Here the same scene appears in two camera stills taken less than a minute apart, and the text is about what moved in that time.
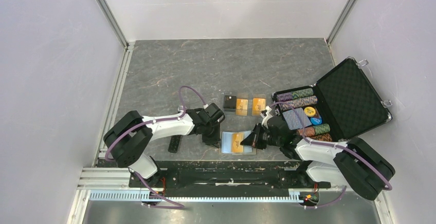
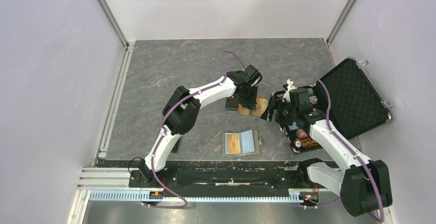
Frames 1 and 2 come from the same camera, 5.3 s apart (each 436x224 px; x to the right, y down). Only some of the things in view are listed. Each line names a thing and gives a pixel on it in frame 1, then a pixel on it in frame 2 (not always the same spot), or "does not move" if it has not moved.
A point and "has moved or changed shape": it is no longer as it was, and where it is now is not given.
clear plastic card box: (231, 144) does not move
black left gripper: (216, 140) -> (251, 104)
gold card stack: (258, 105) does not move
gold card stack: (241, 107) does not move
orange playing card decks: (244, 104) does not move
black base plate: (227, 179) does not move
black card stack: (230, 103) does not move
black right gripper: (253, 138) -> (267, 117)
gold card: (237, 138) has moved or changed shape
